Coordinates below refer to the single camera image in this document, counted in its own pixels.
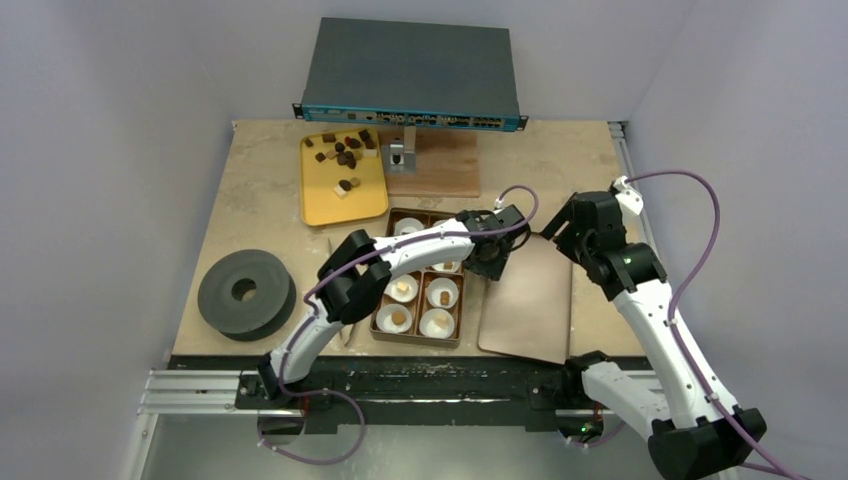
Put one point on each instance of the brown box lid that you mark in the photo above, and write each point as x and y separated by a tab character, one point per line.
527	312

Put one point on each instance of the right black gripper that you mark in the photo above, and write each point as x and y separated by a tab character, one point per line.
574	225

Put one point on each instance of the aluminium frame rail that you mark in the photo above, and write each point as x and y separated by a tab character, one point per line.
191	392

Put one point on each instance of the metal tongs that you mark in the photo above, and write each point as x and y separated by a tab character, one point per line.
346	333

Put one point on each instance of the blue network switch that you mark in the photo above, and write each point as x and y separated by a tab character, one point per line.
398	73

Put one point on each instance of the grey round speaker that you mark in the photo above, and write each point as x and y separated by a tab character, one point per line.
247	295

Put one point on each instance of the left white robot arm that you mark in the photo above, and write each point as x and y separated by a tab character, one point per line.
352	281

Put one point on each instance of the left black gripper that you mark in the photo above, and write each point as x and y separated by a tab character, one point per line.
491	272

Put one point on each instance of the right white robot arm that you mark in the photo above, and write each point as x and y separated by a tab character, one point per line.
695	427

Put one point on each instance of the grey metal stand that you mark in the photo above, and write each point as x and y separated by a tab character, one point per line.
400	153

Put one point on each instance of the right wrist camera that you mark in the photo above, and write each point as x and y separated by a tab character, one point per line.
629	199

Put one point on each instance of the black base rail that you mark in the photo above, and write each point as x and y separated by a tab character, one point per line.
408	391

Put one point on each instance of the brown chocolate box tray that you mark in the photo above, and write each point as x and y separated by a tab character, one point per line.
418	307

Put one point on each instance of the yellow tray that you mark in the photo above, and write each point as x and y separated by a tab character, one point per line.
342	177

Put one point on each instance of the wooden board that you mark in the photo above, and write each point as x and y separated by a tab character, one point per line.
447	164

